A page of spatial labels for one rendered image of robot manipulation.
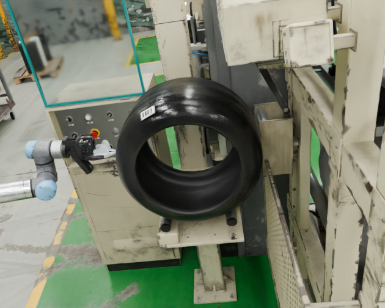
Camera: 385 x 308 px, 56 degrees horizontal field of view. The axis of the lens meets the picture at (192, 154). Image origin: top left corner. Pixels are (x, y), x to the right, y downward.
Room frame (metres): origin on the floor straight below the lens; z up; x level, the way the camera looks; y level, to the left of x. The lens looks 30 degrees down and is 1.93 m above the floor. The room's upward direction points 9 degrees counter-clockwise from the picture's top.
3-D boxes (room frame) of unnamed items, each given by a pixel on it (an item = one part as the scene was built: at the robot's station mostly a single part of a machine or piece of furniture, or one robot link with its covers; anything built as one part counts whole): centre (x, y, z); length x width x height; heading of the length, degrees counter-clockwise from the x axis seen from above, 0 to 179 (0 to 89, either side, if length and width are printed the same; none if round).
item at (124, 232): (2.02, 0.45, 0.63); 0.56 x 0.41 x 1.27; 84
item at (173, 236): (1.36, 0.14, 0.84); 0.36 x 0.09 x 0.06; 174
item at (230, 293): (1.60, 0.00, 0.02); 0.27 x 0.27 x 0.04; 84
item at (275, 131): (1.52, -0.40, 1.05); 0.20 x 0.15 x 0.30; 174
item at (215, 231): (1.34, 0.01, 0.80); 0.37 x 0.36 x 0.02; 84
